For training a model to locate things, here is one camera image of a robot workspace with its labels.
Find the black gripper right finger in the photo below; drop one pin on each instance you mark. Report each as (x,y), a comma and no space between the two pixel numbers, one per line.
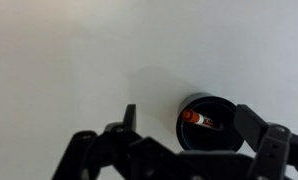
(272,146)

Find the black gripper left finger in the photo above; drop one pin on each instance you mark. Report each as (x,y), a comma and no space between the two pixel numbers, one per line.
(99,153)

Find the dark teal enamel mug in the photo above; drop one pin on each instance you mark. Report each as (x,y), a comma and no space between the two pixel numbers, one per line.
(205,140)

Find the orange capped marker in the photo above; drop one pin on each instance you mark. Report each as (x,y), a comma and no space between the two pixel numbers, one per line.
(193,116)

